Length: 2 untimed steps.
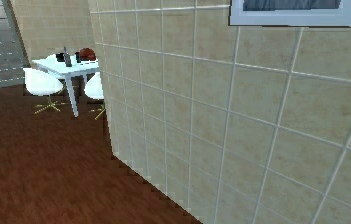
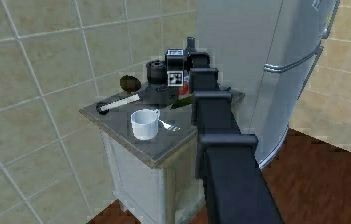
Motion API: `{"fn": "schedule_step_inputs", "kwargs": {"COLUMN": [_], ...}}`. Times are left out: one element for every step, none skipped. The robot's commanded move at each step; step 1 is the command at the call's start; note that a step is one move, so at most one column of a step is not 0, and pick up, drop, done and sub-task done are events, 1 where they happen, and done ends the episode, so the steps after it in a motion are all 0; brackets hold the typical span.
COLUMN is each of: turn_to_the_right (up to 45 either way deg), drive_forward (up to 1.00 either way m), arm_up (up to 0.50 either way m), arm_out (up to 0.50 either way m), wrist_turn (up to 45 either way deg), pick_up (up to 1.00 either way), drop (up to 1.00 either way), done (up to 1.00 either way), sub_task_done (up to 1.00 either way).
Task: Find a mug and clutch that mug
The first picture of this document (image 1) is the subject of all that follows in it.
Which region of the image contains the dark red round object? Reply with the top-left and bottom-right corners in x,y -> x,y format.
79,47 -> 97,62

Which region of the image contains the dark grey upright bottle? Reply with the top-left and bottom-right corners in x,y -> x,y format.
63,45 -> 73,68

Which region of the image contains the white framed wall picture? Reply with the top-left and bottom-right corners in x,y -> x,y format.
228,0 -> 351,29

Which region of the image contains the white shell chair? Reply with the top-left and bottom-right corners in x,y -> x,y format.
83,71 -> 107,121
22,67 -> 68,115

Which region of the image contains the white square table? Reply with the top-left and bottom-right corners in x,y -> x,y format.
31,54 -> 100,118

